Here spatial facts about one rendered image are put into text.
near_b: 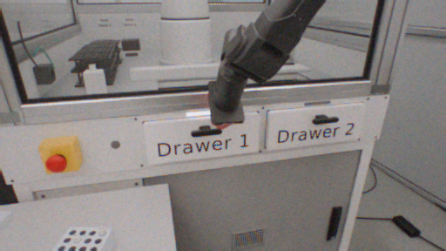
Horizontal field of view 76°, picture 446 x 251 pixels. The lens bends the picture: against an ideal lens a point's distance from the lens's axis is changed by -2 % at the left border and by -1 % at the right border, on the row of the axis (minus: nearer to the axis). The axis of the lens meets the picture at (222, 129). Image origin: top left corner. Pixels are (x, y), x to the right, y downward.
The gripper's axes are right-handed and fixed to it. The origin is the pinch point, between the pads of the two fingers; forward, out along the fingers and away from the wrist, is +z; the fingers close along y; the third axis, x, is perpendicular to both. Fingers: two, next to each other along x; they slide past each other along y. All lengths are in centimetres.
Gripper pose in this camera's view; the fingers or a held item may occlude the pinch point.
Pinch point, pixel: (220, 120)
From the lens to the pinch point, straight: 68.2
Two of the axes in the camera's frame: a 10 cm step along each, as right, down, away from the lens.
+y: -1.5, -9.0, 4.2
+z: -1.4, 4.4, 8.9
